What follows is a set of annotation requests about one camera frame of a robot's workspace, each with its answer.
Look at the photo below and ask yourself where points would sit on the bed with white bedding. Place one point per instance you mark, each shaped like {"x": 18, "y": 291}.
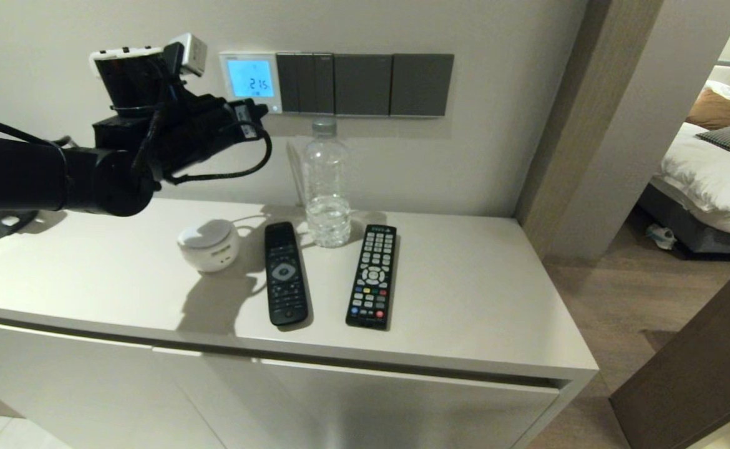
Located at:
{"x": 714, "y": 181}

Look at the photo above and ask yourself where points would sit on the slim black remote control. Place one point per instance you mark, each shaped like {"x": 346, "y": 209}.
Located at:
{"x": 286, "y": 280}

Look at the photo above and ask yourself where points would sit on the grey triple wall switch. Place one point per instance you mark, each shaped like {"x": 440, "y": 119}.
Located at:
{"x": 306, "y": 84}

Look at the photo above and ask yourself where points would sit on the white round smart speaker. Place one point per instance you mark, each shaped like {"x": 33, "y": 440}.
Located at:
{"x": 208, "y": 246}

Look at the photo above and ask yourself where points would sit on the white sideboard cabinet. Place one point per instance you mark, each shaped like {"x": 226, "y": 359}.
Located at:
{"x": 465, "y": 299}

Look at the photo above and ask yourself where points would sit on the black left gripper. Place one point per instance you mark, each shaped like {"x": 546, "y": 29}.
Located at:
{"x": 193, "y": 131}

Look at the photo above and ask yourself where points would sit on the brown pillow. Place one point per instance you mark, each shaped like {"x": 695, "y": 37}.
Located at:
{"x": 717, "y": 111}

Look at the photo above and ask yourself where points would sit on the dark wooden door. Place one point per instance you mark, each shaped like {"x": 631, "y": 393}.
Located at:
{"x": 702, "y": 374}

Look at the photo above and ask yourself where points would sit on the white wall thermostat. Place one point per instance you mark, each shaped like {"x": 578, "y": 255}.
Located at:
{"x": 249, "y": 78}

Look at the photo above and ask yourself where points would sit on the wide white cabinet door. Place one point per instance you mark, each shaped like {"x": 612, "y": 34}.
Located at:
{"x": 59, "y": 386}

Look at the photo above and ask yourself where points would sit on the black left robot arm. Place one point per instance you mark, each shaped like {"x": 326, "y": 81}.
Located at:
{"x": 28, "y": 174}

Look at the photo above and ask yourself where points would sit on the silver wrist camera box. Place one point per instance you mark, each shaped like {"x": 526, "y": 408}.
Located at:
{"x": 191, "y": 53}

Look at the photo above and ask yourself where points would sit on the clear plastic water bottle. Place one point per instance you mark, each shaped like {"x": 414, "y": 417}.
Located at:
{"x": 326, "y": 187}

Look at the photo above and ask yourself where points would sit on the black remote coloured buttons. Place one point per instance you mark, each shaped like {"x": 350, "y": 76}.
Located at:
{"x": 372, "y": 280}

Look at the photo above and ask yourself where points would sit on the white pillow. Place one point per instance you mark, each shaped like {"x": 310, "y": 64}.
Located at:
{"x": 724, "y": 90}

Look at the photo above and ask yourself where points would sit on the small item on floor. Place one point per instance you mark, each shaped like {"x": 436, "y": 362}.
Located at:
{"x": 661, "y": 236}

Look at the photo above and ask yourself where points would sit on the dark grey bed base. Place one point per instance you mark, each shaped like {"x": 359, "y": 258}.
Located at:
{"x": 683, "y": 231}

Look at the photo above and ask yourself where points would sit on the grey single wall switch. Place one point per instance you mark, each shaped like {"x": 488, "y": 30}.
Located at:
{"x": 422, "y": 85}
{"x": 363, "y": 85}

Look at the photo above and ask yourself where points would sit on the wooden door frame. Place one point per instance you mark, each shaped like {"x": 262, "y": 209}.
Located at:
{"x": 577, "y": 125}

